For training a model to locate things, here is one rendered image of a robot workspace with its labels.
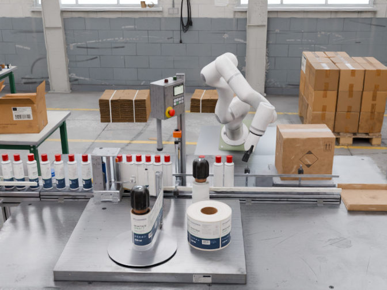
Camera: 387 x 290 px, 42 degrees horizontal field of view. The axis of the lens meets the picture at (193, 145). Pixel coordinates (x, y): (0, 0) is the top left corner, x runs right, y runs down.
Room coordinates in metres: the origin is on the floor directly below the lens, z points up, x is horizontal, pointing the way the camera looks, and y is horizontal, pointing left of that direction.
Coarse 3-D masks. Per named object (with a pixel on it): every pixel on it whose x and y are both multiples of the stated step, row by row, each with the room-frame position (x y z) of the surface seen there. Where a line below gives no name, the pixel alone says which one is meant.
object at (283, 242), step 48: (0, 240) 2.10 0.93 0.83; (48, 240) 2.09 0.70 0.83; (288, 240) 2.07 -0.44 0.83; (336, 240) 2.07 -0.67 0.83; (384, 240) 2.07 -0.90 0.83; (0, 288) 1.72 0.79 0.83; (48, 288) 1.72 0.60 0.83; (96, 288) 1.72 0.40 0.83; (144, 288) 1.71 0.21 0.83; (192, 288) 1.71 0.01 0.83; (240, 288) 1.71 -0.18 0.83; (288, 288) 1.70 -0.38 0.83; (336, 288) 1.70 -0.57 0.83; (384, 288) 1.70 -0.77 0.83
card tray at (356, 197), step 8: (344, 184) 2.61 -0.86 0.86; (352, 184) 2.61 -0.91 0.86; (360, 184) 2.61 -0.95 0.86; (368, 184) 2.61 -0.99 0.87; (376, 184) 2.61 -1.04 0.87; (384, 184) 2.60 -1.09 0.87; (344, 192) 2.57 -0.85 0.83; (352, 192) 2.57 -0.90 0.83; (360, 192) 2.57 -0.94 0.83; (368, 192) 2.57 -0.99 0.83; (376, 192) 2.57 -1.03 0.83; (384, 192) 2.57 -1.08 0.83; (344, 200) 2.47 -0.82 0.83; (352, 200) 2.47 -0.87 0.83; (360, 200) 2.47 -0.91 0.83; (368, 200) 2.47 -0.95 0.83; (376, 200) 2.47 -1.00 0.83; (384, 200) 2.47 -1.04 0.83; (352, 208) 2.36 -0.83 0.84; (360, 208) 2.36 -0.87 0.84; (368, 208) 2.36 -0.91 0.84; (376, 208) 2.35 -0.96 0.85; (384, 208) 2.35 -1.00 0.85
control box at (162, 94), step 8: (160, 80) 2.64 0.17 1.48; (168, 80) 2.64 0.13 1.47; (152, 88) 2.57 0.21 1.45; (160, 88) 2.54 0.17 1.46; (168, 88) 2.55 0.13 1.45; (152, 96) 2.57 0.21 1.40; (160, 96) 2.54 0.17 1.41; (168, 96) 2.55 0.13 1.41; (176, 96) 2.60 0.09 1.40; (152, 104) 2.57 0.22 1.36; (160, 104) 2.54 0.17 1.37; (168, 104) 2.54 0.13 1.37; (152, 112) 2.58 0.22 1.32; (160, 112) 2.54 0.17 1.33; (176, 112) 2.59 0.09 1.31
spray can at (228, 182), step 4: (228, 156) 2.51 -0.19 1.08; (232, 156) 2.52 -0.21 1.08; (228, 160) 2.50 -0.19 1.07; (232, 160) 2.51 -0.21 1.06; (228, 164) 2.50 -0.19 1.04; (232, 164) 2.50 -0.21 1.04; (228, 168) 2.49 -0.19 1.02; (232, 168) 2.50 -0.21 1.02; (228, 172) 2.49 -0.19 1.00; (232, 172) 2.50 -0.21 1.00; (228, 176) 2.49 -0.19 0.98; (232, 176) 2.50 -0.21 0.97; (228, 180) 2.49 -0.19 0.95; (232, 180) 2.50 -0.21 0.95; (224, 184) 2.52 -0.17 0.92; (228, 184) 2.49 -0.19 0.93; (232, 184) 2.50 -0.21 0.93
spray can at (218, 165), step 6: (216, 156) 2.52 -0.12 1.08; (216, 162) 2.51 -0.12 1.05; (216, 168) 2.50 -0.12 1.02; (222, 168) 2.51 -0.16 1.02; (216, 174) 2.50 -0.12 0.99; (222, 174) 2.51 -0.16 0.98; (216, 180) 2.50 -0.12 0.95; (222, 180) 2.51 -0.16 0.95; (216, 186) 2.50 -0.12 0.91; (222, 186) 2.51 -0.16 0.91
